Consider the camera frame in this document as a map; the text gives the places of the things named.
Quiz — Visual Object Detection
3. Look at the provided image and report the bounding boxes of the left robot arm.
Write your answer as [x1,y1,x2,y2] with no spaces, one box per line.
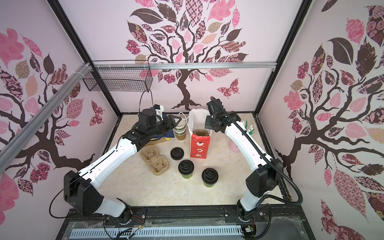
[63,109,182,223]

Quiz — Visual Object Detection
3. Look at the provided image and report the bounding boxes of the aluminium frame bar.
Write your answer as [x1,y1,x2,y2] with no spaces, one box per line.
[94,62,277,70]
[0,62,92,175]

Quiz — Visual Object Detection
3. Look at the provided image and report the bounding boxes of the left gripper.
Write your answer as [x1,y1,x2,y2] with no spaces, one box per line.
[148,113,182,137]

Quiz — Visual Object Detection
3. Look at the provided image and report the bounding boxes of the black wire basket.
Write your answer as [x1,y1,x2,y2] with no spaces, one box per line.
[83,60,153,93]

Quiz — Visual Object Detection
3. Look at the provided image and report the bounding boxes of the aluminium frame bar back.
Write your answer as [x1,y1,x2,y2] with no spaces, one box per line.
[94,62,277,70]

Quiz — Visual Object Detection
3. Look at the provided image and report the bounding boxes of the blue napkin stack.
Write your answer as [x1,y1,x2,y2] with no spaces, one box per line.
[151,130,174,141]

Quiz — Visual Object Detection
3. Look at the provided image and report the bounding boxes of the green white straw packets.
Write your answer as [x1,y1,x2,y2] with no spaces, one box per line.
[242,121,255,135]

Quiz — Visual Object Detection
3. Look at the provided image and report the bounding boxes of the aluminium frame bar left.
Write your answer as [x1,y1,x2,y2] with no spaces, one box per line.
[0,62,92,175]

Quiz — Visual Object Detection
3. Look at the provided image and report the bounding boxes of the single pulp cup carrier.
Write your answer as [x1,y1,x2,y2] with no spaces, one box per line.
[193,129,210,137]

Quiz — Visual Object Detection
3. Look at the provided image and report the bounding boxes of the red white paper bag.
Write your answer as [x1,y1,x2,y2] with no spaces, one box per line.
[179,109,213,160]

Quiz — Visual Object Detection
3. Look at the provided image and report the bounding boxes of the stack of black lids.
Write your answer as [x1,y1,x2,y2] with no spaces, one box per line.
[170,147,185,161]

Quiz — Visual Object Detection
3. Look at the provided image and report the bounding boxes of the pulp cup carrier tray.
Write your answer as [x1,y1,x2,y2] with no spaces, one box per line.
[140,145,169,176]

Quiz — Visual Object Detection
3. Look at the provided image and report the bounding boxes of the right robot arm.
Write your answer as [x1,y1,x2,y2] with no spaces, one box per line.
[205,97,304,221]

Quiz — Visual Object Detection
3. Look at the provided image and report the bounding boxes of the white cable duct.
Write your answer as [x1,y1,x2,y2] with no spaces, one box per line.
[67,226,243,240]

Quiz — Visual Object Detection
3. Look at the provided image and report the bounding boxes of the stack of paper cups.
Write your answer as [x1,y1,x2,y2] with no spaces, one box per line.
[174,123,187,141]

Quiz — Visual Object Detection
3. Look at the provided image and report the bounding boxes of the green paper coffee cup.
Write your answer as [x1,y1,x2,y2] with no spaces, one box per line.
[181,172,193,179]

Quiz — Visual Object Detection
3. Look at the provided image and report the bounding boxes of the black cup lid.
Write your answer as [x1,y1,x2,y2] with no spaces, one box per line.
[178,160,195,173]
[202,168,219,182]

